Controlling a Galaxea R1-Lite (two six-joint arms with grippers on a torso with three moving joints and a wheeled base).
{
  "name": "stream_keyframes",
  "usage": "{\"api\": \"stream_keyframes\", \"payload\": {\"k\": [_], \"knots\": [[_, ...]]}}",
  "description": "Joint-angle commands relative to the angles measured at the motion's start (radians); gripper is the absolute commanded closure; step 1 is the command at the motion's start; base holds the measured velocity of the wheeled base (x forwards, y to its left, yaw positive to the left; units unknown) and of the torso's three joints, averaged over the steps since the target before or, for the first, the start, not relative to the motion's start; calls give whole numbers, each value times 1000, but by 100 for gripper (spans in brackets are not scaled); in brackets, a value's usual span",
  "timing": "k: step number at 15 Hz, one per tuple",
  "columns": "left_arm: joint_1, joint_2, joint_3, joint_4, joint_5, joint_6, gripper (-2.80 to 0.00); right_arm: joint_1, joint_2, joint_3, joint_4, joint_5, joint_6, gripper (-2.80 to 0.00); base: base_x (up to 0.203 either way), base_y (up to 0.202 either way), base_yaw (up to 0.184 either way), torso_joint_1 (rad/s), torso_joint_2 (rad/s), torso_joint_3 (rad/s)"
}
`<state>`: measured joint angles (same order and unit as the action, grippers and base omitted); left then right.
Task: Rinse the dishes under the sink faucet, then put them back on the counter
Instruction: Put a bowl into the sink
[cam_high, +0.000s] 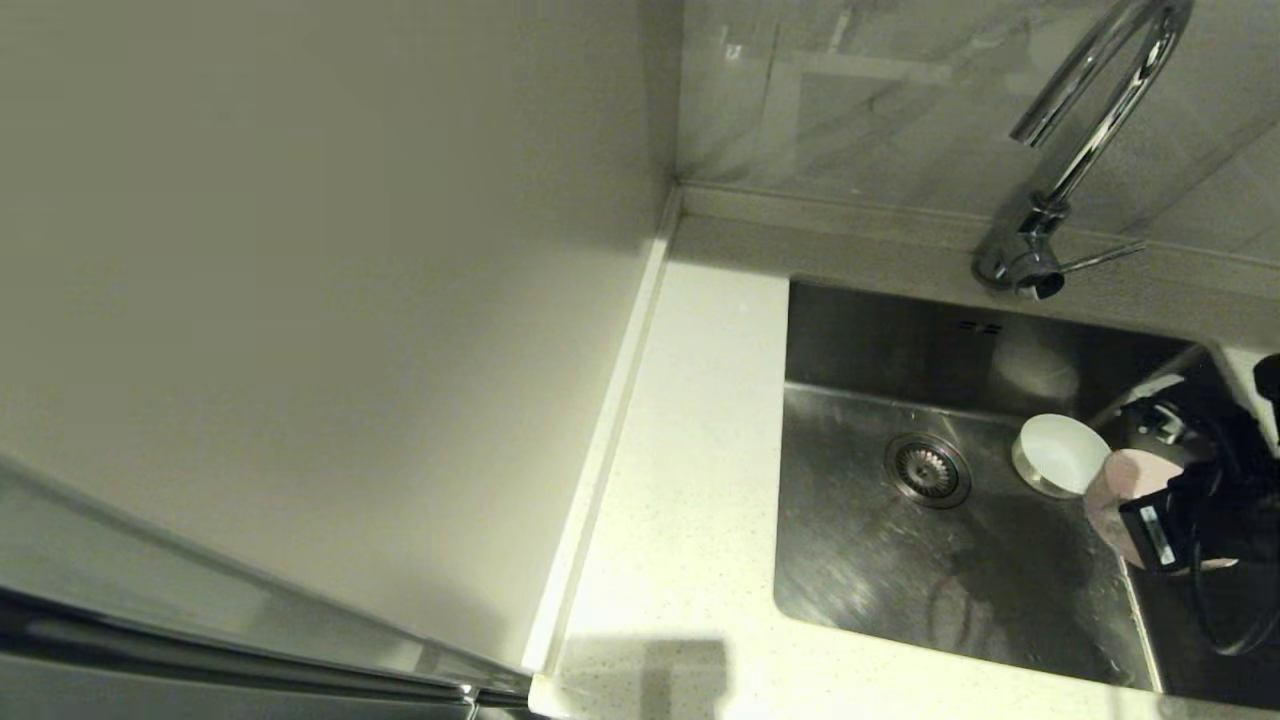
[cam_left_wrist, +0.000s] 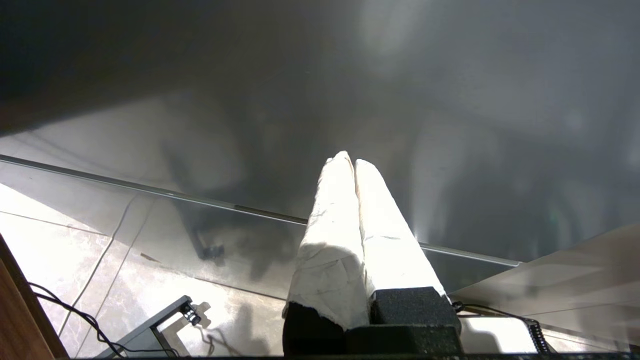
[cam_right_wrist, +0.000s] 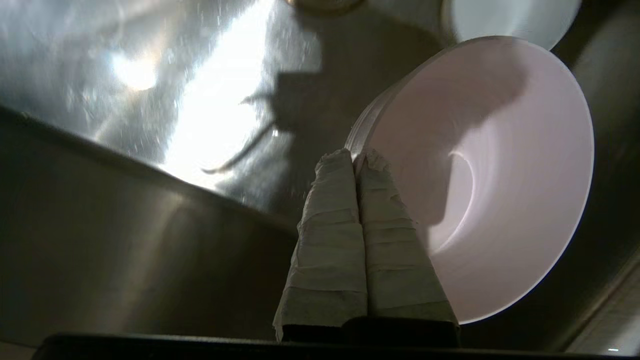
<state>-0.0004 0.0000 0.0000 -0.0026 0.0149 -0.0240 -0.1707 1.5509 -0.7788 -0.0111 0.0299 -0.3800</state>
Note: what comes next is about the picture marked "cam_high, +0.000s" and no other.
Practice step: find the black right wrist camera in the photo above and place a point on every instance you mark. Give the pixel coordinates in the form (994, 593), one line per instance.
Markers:
(1150, 530)

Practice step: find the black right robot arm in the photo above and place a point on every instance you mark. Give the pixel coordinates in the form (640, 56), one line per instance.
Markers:
(1250, 520)

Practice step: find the stainless steel kitchen sink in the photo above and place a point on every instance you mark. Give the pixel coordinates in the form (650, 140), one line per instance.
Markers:
(850, 560)

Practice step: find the white ceramic bowl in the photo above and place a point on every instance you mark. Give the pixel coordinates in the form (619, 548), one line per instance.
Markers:
(1060, 450)

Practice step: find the pink ceramic bowl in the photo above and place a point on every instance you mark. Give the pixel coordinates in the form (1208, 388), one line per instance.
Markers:
(1110, 495)

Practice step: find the round metal drain strainer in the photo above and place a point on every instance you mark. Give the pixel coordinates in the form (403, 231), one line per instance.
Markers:
(928, 470)

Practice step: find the glossy grey appliance panel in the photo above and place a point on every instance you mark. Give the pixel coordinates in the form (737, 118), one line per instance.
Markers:
(200, 600)

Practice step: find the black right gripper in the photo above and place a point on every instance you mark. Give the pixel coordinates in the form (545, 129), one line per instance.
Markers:
(1225, 440)

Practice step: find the chrome gooseneck faucet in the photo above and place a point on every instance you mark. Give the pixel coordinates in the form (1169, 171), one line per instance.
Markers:
(1028, 255)

